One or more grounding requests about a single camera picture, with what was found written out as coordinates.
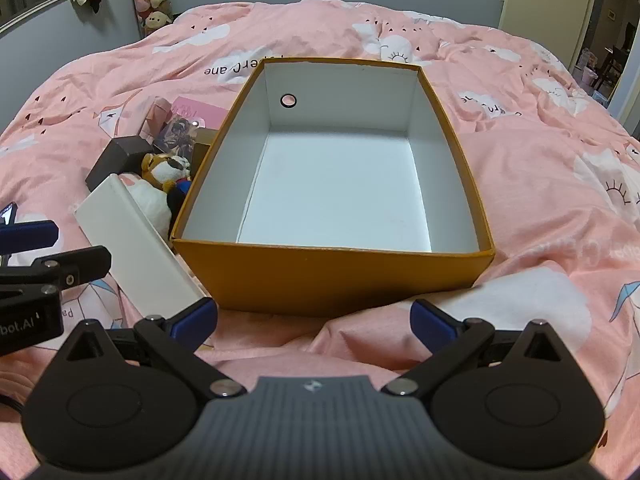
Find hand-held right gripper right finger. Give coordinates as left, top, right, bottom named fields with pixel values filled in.
left=380, top=299, right=576, bottom=397

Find small brown cardboard box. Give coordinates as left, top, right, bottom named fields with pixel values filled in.
left=191, top=128, right=222, bottom=173

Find pink card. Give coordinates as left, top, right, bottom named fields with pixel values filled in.
left=171, top=95, right=232, bottom=132

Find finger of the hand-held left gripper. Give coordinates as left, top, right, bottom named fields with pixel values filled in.
left=0, top=203, right=60, bottom=262
left=0, top=245, right=112, bottom=311

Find beige plush toy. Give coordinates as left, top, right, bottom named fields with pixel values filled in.
left=144, top=10, right=173, bottom=32

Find dark chair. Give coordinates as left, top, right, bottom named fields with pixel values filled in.
left=597, top=44, right=632, bottom=93

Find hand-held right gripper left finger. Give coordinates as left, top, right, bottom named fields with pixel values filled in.
left=52, top=297, right=247, bottom=398

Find tiger plush toy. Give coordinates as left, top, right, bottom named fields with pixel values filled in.
left=140, top=152, right=193, bottom=193

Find dark brown box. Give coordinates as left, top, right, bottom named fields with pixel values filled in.
left=85, top=135, right=152, bottom=192

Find picture printed flat box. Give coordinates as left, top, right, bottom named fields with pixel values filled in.
left=156, top=116, right=202, bottom=154

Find orange cardboard box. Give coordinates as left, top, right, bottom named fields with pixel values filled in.
left=170, top=57, right=497, bottom=318

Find pink printed blanket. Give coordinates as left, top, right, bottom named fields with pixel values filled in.
left=0, top=0, right=640, bottom=480

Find long white box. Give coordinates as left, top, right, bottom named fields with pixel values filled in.
left=74, top=173, right=207, bottom=319

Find white panda plush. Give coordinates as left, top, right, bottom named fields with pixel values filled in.
left=119, top=172, right=193, bottom=241

